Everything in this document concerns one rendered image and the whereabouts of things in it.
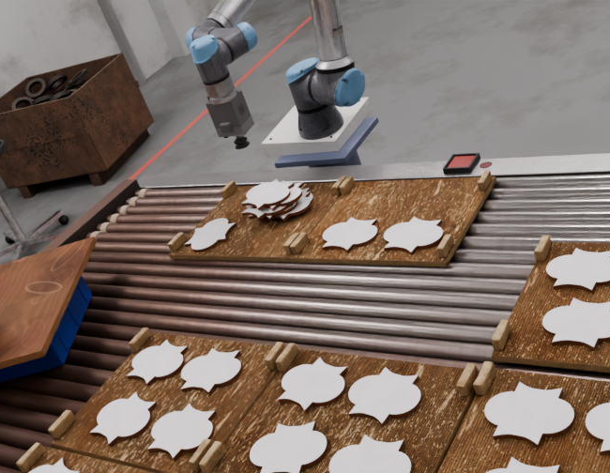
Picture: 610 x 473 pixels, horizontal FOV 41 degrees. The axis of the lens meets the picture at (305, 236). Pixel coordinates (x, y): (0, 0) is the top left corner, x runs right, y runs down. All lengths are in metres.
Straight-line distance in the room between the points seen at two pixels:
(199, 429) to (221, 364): 0.18
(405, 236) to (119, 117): 4.16
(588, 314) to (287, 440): 0.58
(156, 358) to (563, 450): 0.92
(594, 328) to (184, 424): 0.78
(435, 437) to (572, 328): 0.32
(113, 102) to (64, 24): 1.52
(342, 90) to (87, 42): 5.06
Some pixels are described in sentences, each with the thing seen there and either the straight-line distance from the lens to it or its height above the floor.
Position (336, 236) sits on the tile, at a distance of 1.99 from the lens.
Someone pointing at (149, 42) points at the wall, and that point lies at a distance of 7.89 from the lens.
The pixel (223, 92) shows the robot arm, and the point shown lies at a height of 1.27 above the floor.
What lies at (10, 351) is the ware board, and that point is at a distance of 1.98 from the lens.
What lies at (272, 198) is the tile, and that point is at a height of 1.00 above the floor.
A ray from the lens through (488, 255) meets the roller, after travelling 1.80.
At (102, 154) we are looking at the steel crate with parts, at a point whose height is 0.21.
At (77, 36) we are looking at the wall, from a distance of 7.28.
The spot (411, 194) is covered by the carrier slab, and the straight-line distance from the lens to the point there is 2.07.
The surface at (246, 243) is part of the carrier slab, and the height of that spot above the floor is 0.94.
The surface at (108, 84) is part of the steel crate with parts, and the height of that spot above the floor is 0.54.
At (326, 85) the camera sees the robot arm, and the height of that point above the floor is 1.10.
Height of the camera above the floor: 1.91
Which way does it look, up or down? 28 degrees down
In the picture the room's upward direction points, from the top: 22 degrees counter-clockwise
